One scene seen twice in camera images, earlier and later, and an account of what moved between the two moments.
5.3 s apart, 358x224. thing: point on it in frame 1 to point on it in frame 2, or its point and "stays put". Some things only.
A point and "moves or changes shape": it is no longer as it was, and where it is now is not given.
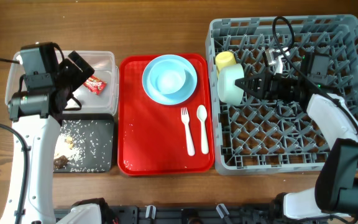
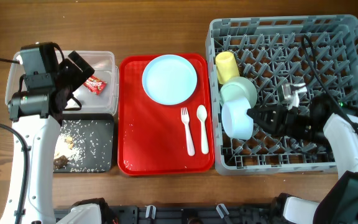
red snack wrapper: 95,85 stays put
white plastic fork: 185,119 stays put
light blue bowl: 168,78 to 236,122
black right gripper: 266,82 to 281,119
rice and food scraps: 83,146 stays put
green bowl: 229,92 moves or changes shape
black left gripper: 68,66 stays put
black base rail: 272,213 stays put
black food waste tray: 84,144 stays put
